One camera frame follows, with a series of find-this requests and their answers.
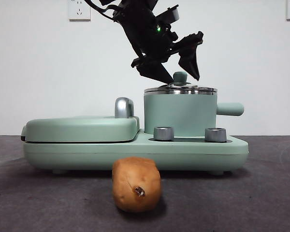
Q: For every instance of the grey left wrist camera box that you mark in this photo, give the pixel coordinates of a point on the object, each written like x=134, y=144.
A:
x=173, y=15

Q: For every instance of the mint green breakfast maker base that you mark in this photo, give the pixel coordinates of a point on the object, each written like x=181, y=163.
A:
x=135, y=154

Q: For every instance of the silver control knob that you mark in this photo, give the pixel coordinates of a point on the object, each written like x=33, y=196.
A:
x=215, y=134
x=163, y=133

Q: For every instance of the mint green hinged griddle lid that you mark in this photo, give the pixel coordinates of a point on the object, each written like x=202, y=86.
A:
x=75, y=128

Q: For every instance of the mint green steamer pot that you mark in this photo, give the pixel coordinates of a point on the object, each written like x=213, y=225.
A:
x=181, y=111

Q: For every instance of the brown potato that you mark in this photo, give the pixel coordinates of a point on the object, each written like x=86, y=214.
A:
x=135, y=183

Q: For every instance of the glass pot lid green knob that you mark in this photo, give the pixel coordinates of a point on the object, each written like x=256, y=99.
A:
x=180, y=77

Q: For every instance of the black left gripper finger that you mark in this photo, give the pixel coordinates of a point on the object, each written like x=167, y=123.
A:
x=154, y=70
x=191, y=62

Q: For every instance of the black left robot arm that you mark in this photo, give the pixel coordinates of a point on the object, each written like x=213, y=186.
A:
x=140, y=29

